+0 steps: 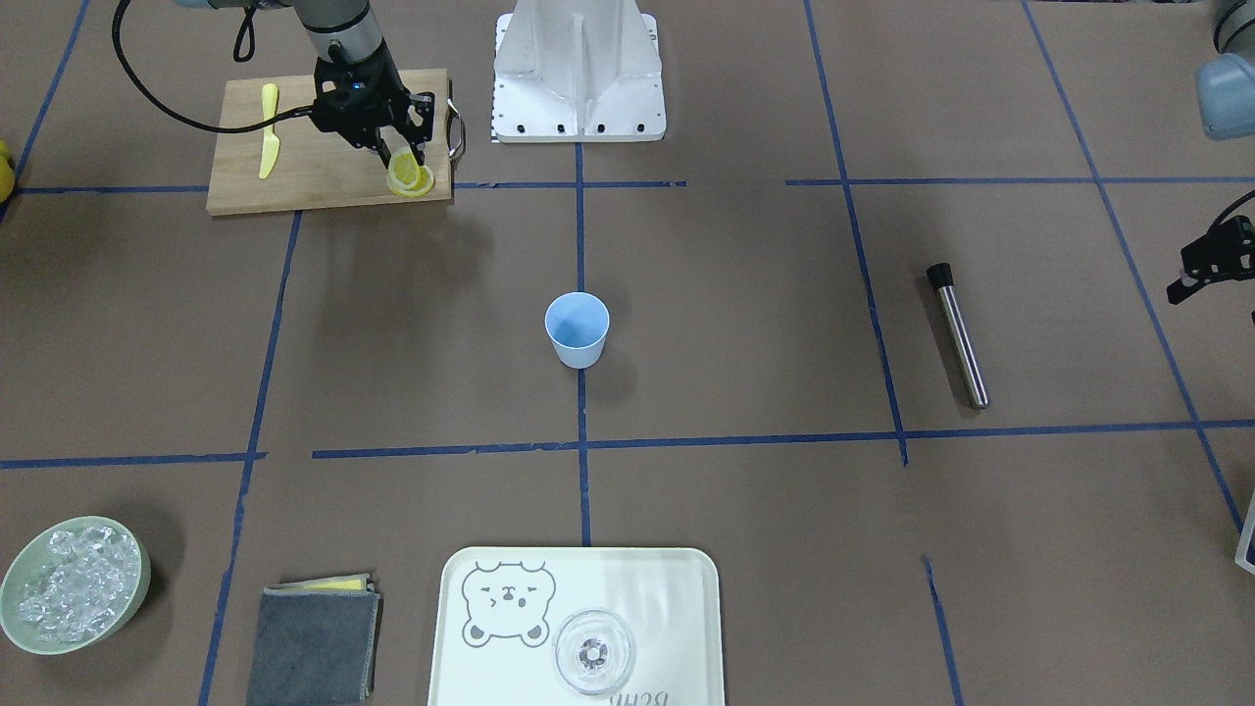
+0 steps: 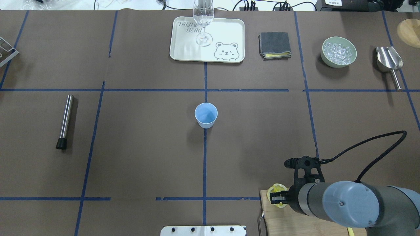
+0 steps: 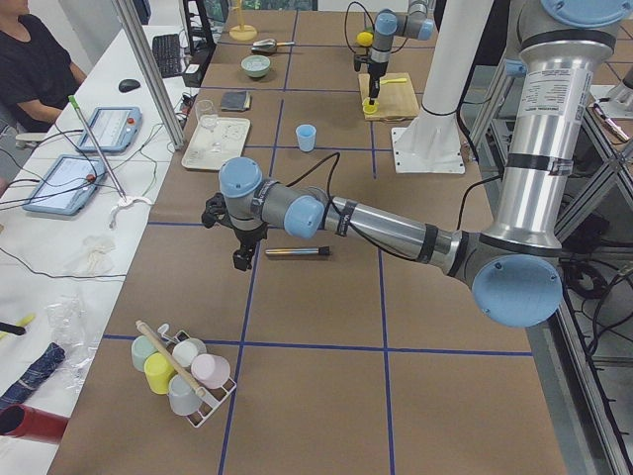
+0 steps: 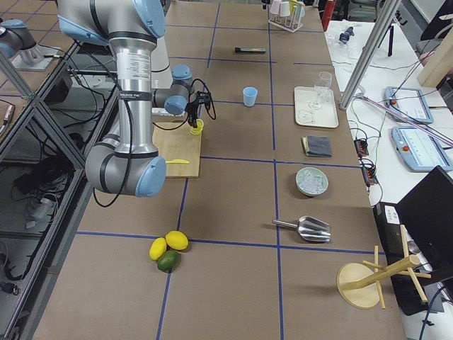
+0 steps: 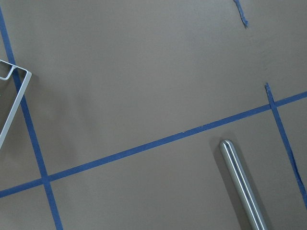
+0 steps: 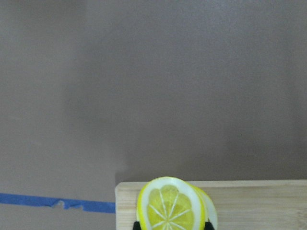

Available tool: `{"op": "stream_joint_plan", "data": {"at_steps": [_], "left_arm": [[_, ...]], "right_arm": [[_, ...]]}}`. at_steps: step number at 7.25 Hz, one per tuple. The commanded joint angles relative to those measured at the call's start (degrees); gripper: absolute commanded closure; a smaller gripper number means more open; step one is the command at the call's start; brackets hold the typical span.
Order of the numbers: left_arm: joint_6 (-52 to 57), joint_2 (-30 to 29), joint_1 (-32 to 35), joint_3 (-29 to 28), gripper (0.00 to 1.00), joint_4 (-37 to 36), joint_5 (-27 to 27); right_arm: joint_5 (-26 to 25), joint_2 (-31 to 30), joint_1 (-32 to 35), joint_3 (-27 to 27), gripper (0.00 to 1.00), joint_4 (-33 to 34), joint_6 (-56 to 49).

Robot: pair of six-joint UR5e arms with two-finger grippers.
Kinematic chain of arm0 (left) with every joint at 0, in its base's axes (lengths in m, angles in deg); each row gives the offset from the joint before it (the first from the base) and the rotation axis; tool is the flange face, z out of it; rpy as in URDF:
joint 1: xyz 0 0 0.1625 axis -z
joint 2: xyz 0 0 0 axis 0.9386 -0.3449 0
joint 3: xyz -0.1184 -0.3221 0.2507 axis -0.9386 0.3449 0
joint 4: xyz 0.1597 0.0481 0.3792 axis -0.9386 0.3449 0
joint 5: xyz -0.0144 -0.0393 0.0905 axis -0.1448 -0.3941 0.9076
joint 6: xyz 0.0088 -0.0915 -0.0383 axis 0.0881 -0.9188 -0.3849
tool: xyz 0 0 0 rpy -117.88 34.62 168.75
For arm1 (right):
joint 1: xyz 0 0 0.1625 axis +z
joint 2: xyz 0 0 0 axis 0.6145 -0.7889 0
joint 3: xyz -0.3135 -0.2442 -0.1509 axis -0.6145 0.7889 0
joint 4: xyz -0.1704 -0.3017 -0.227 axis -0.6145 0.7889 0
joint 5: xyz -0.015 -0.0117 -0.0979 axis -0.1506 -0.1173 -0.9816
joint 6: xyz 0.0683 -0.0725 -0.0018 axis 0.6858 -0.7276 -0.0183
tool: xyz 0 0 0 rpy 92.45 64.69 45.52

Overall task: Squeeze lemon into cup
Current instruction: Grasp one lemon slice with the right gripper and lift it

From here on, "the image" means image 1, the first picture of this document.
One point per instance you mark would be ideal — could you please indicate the wooden cutting board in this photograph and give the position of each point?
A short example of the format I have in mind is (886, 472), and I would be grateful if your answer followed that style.
(314, 170)

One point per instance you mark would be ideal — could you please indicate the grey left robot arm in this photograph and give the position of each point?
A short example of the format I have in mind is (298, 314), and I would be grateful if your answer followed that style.
(1225, 97)

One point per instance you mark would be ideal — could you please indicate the yellow lemon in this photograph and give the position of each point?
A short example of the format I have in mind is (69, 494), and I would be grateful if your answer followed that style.
(8, 173)

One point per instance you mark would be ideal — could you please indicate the grey folded cloth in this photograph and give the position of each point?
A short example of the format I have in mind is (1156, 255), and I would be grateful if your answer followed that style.
(314, 647)

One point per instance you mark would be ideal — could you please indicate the green bowl of ice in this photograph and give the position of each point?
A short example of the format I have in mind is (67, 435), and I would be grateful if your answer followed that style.
(74, 585)

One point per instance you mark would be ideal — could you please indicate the clear wine glass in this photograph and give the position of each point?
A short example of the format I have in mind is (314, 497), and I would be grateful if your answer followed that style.
(594, 653)

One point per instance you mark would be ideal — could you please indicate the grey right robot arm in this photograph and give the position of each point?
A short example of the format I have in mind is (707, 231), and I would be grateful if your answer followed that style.
(352, 25)

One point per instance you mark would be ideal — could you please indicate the white metal rack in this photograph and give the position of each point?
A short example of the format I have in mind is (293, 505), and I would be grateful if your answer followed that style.
(1244, 549)

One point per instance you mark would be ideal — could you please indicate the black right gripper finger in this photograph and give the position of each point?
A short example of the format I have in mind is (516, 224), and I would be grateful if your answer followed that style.
(419, 123)
(383, 152)

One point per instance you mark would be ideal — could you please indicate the yellow plastic knife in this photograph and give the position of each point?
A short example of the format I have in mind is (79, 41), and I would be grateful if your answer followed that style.
(270, 150)

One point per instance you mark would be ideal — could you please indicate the light blue paper cup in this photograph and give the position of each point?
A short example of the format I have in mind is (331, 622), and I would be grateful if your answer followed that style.
(577, 325)

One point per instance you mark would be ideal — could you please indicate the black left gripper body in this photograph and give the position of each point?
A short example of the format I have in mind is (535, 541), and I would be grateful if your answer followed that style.
(1198, 268)

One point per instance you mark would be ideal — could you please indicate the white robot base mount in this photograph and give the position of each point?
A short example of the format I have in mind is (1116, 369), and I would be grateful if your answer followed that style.
(577, 71)

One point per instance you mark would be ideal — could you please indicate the lemon slice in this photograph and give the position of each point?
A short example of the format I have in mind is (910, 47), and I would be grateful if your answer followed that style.
(404, 173)
(428, 182)

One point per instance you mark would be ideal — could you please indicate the yellow sponge cloth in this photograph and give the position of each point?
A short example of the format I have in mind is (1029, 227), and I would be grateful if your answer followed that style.
(352, 582)

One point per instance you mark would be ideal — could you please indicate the steel muddler black tip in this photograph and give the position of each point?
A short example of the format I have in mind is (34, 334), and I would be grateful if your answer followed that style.
(942, 282)

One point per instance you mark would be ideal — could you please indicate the white bear tray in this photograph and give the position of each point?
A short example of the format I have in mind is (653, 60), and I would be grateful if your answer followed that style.
(500, 609)

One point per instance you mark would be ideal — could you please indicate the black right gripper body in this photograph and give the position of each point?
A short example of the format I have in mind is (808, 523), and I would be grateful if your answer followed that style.
(395, 105)

